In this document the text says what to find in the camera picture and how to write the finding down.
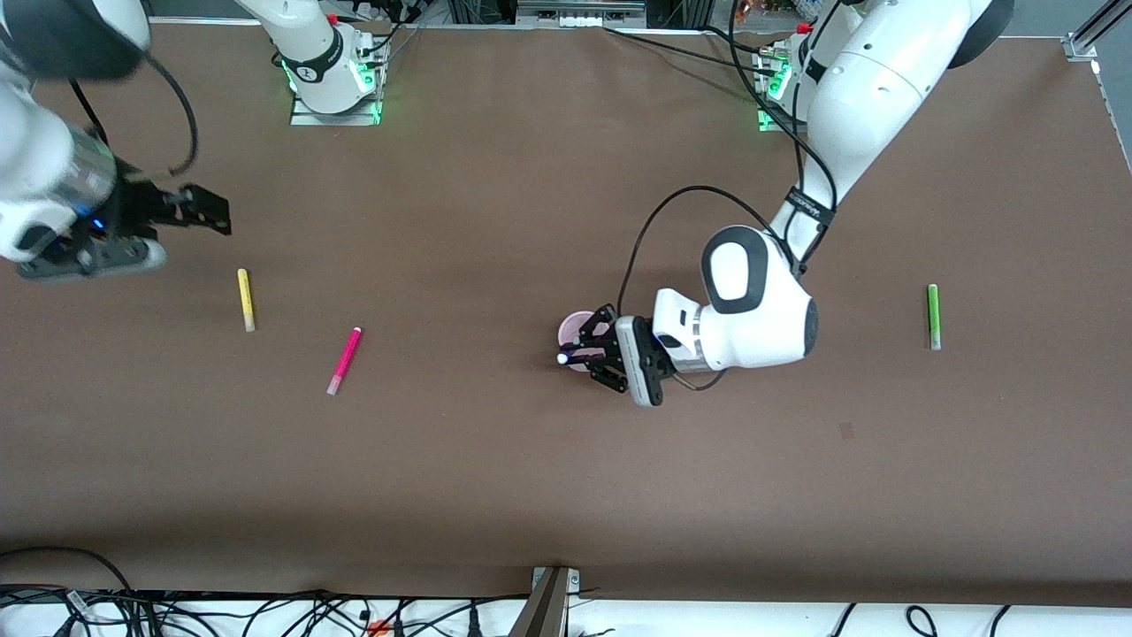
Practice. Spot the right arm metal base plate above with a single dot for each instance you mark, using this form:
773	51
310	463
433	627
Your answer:
336	118

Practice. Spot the yellow highlighter pen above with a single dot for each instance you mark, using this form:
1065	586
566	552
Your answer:
245	299

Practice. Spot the green highlighter pen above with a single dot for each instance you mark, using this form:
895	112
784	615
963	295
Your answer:
933	314

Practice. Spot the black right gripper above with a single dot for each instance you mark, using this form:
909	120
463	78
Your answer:
139	210

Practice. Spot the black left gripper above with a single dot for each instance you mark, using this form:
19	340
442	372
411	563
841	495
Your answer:
605	347

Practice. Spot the orange background object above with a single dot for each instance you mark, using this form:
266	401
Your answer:
741	12

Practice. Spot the pink highlighter pen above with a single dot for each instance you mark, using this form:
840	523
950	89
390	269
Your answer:
345	358

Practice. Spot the silver rack device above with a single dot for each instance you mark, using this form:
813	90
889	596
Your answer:
579	13

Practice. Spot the purple marker pen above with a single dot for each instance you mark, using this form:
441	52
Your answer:
584	356

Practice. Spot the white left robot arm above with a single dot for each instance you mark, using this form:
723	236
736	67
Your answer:
875	80

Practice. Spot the pink mesh pen holder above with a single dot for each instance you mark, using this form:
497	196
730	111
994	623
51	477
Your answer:
573	329

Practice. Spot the metal table edge bracket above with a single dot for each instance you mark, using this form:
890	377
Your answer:
573	579

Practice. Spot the aluminium frame rail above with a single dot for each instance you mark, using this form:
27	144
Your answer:
1110	97

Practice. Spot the metal table support beam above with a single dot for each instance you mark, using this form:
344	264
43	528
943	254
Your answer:
541	610

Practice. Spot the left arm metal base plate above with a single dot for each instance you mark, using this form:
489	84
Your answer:
768	119

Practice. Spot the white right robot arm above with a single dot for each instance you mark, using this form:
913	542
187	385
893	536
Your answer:
44	150

